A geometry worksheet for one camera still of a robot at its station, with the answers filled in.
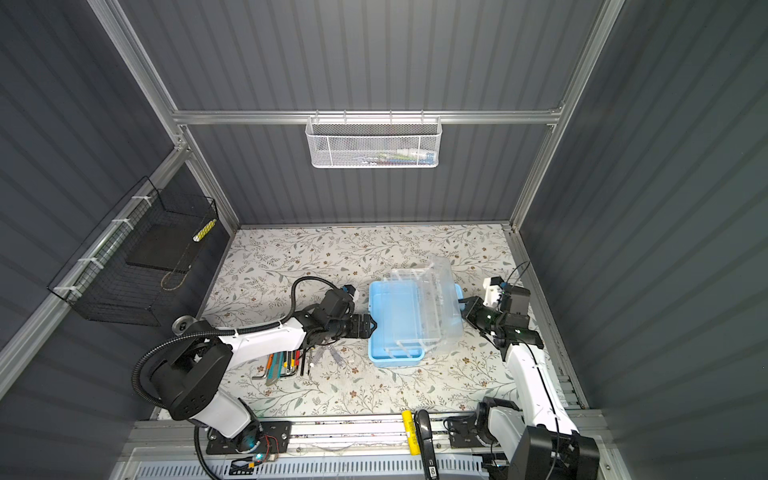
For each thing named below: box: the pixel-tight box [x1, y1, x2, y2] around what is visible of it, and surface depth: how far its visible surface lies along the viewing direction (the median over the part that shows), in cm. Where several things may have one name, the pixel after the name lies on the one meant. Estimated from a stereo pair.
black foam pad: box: [126, 225, 201, 273], surface depth 77 cm
